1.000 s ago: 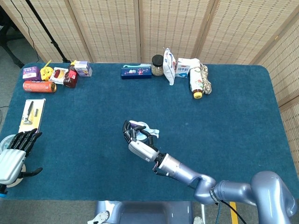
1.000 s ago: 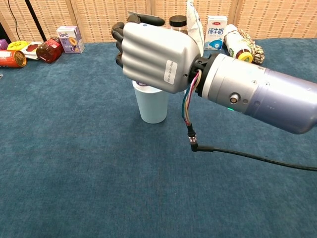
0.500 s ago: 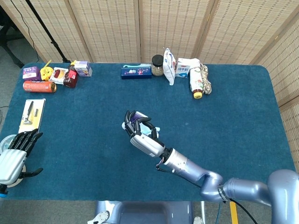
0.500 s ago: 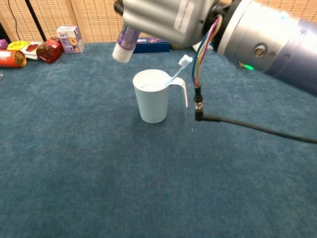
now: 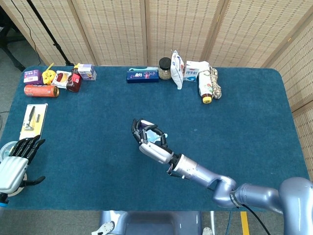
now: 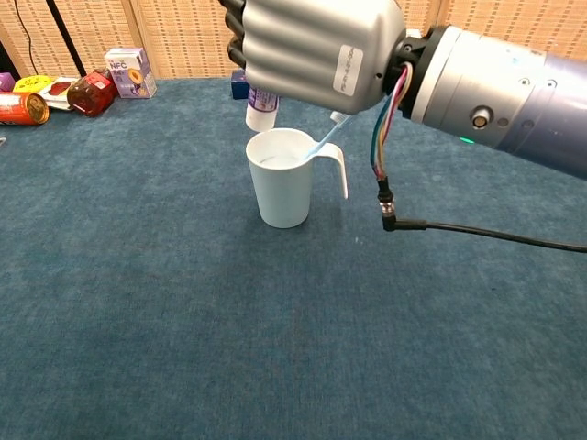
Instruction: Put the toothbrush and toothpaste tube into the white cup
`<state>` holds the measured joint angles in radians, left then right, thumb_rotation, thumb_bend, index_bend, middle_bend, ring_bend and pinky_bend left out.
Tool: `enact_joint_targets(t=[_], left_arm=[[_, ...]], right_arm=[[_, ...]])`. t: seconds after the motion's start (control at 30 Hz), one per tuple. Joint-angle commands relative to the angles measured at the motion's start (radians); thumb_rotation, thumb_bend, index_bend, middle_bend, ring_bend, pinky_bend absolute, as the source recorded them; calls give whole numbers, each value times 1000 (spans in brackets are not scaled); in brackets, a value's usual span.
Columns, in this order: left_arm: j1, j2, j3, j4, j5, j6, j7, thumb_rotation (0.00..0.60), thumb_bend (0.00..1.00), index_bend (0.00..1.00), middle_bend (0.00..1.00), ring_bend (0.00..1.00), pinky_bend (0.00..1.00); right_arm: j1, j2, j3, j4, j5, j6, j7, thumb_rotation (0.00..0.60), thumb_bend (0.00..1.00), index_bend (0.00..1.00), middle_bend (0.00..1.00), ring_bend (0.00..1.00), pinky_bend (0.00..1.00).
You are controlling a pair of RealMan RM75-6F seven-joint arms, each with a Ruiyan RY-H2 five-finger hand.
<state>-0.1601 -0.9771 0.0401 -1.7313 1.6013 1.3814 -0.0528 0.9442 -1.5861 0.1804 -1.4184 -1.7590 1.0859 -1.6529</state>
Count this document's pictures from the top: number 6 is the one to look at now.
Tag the dark red juice bottle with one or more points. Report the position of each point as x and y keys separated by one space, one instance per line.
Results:
x=91 y=94

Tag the purple juice carton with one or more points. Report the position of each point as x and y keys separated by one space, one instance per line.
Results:
x=130 y=73

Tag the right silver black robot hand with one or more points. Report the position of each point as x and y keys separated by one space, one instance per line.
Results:
x=312 y=50

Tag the orange drink can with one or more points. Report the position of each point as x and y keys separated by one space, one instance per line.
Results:
x=20 y=109

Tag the blue felt table cloth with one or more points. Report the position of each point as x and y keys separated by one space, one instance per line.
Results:
x=183 y=298

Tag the purple white toothpaste tube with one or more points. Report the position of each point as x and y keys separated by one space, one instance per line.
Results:
x=261 y=112

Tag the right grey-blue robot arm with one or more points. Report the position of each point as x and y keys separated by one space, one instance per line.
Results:
x=504 y=96

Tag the light blue toothbrush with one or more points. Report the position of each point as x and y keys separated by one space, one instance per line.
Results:
x=323 y=139

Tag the black tripod stand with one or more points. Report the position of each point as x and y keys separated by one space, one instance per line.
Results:
x=64 y=32

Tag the white snack packet red fruit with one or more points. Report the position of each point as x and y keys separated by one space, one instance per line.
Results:
x=57 y=91

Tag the small purple box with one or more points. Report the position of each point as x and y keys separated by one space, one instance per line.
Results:
x=5 y=82

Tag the bamboo folding screen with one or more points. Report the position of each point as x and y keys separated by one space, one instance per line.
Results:
x=183 y=36

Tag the dark blue long box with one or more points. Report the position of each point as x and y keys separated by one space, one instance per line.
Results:
x=238 y=89

